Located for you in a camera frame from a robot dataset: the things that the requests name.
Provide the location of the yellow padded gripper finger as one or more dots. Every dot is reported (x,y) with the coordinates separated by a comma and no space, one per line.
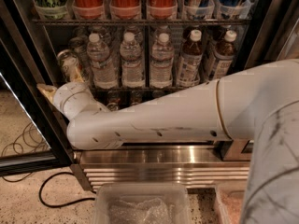
(75,75)
(48,91)

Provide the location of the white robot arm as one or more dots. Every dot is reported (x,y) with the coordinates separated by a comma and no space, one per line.
(272,194)

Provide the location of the middle gold can front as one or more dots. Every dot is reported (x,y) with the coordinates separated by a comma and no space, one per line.
(113,106)

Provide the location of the open glass fridge door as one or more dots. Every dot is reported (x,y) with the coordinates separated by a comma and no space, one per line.
(32,138)

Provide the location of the steel fridge base grille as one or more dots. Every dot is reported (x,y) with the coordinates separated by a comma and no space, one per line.
(191,166)

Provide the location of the left water bottle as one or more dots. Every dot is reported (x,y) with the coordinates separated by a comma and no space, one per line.
(104,73)

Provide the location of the water bottle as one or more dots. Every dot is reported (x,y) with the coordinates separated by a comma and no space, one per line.
(132,70)
(104,73)
(161,62)

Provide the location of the middle water bottle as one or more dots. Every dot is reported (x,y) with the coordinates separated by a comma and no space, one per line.
(132,70)

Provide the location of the right water bottle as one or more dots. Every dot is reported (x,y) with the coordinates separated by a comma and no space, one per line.
(161,62)

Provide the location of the left iced tea bottle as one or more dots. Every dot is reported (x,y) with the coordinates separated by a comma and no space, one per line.
(189,59)

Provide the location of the iced tea bottle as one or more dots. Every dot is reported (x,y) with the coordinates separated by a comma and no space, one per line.
(220,56)
(189,59)

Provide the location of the clear plastic bin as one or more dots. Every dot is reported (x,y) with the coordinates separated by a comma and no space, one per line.
(142,203)

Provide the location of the right iced tea bottle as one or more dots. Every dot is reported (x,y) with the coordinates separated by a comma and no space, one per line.
(220,56)

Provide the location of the pink bubble wrap bin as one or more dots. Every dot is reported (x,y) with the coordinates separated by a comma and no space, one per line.
(229,199)

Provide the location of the middle wire shelf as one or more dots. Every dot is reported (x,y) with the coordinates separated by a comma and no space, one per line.
(174,88)

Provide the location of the wire shelf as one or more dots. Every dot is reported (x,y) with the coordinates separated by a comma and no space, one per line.
(139,22)
(174,88)

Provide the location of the top wire shelf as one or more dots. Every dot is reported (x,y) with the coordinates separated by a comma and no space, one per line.
(139,22)

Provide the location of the right fridge door frame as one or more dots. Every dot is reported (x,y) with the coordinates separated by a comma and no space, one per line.
(267,22)

